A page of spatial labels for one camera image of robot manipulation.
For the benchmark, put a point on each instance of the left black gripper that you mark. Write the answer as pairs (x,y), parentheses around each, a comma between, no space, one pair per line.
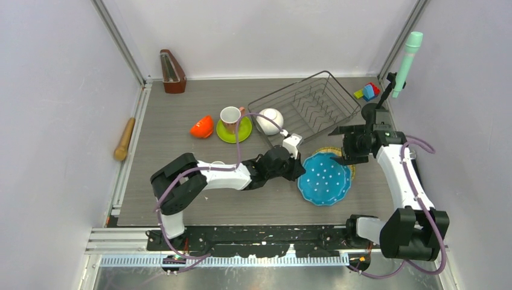
(297,168)

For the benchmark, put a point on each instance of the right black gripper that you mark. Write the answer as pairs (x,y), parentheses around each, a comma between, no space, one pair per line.
(349,156)

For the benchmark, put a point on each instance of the white ceramic bowl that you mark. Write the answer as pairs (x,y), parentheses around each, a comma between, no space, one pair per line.
(270,121)

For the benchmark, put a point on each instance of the blue polka dot plate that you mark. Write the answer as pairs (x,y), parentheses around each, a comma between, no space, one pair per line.
(325,182)

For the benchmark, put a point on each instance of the wire dish rack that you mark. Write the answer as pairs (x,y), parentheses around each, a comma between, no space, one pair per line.
(312,108)

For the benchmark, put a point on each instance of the pink mug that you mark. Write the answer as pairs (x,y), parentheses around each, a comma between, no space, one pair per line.
(229,116)

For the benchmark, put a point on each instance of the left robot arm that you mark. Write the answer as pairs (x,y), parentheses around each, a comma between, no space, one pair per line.
(178,183)

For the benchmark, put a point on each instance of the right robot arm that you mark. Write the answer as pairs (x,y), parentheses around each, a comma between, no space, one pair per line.
(415,230)

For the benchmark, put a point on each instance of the lime green saucer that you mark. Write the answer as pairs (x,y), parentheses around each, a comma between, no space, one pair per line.
(244,131)

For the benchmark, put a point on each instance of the colourful toy blocks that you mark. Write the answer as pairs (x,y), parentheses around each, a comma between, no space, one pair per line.
(369,92)

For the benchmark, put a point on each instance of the orange bowl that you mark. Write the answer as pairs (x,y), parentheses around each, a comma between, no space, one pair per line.
(203,128)

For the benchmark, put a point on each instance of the mint green microphone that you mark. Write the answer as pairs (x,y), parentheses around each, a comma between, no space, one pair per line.
(412,46)

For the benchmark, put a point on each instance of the brown metronome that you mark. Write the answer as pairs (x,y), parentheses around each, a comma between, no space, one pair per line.
(174,78)

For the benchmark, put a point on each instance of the wooden rolling pin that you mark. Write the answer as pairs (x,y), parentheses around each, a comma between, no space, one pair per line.
(121,150)

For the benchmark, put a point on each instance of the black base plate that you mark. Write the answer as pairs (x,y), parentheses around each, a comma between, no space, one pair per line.
(261,241)

